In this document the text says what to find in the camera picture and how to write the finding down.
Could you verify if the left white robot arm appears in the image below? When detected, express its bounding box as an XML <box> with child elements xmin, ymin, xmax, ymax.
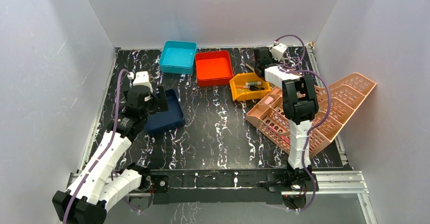
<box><xmin>52</xmin><ymin>85</ymin><xmax>169</xmax><ymax>223</ymax></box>

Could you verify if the yellow parts bin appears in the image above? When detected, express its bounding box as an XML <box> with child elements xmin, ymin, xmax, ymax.
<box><xmin>229</xmin><ymin>72</ymin><xmax>271</xmax><ymax>101</ymax></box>

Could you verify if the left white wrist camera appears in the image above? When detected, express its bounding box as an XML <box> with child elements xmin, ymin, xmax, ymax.
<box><xmin>127</xmin><ymin>71</ymin><xmax>154</xmax><ymax>92</ymax></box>

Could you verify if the pink tiered file rack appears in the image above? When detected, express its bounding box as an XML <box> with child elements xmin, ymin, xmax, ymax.
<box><xmin>246</xmin><ymin>73</ymin><xmax>377</xmax><ymax>157</ymax></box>

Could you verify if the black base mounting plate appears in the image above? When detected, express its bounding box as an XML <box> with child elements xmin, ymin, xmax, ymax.
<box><xmin>127</xmin><ymin>168</ymin><xmax>319</xmax><ymax>210</ymax></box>

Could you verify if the black clip in bin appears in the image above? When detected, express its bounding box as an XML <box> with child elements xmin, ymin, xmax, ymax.
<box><xmin>249</xmin><ymin>85</ymin><xmax>265</xmax><ymax>91</ymax></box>

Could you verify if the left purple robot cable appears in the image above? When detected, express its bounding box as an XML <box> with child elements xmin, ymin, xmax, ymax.
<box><xmin>62</xmin><ymin>68</ymin><xmax>132</xmax><ymax>224</ymax></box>

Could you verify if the green white marker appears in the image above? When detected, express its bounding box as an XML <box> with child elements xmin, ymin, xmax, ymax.
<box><xmin>245</xmin><ymin>81</ymin><xmax>262</xmax><ymax>87</ymax></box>

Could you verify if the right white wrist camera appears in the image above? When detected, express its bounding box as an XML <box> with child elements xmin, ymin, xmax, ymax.
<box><xmin>269</xmin><ymin>41</ymin><xmax>288</xmax><ymax>62</ymax></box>

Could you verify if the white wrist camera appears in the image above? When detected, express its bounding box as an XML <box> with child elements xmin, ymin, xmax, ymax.
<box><xmin>127</xmin><ymin>71</ymin><xmax>154</xmax><ymax>92</ymax></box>
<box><xmin>269</xmin><ymin>41</ymin><xmax>288</xmax><ymax>62</ymax></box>

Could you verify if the teal plastic box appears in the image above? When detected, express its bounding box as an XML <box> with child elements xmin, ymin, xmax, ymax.
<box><xmin>159</xmin><ymin>41</ymin><xmax>197</xmax><ymax>74</ymax></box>

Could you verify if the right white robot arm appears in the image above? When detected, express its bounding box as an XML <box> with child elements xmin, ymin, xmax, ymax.
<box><xmin>254</xmin><ymin>47</ymin><xmax>318</xmax><ymax>191</ymax></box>

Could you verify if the navy blue plastic box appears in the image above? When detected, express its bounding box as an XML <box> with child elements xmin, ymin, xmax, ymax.
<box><xmin>145</xmin><ymin>89</ymin><xmax>186</xmax><ymax>136</ymax></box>

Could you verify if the red plastic box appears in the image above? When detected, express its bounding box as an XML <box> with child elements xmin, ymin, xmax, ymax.
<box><xmin>195</xmin><ymin>51</ymin><xmax>234</xmax><ymax>87</ymax></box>

